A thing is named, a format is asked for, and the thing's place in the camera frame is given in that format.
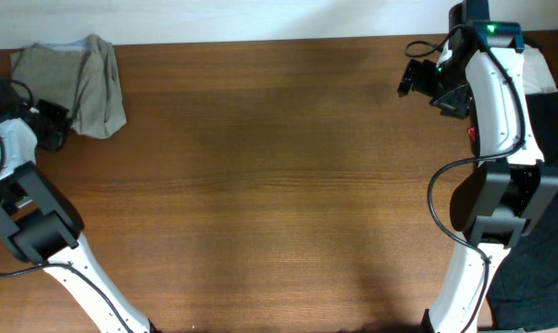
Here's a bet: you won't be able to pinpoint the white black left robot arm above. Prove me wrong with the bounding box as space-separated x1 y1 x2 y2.
0 79 157 333

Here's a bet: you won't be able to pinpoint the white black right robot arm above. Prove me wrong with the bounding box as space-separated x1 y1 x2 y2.
397 0 558 333

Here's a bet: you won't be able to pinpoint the beige cloth in pile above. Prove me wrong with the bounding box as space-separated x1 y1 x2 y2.
523 45 558 95

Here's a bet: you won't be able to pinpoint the khaki green shorts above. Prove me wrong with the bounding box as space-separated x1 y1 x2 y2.
10 34 127 139

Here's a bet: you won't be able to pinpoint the red cloth in pile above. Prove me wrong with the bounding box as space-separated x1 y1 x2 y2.
467 127 477 143

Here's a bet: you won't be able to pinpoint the black clothing pile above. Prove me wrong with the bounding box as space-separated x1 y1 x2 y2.
472 34 558 332

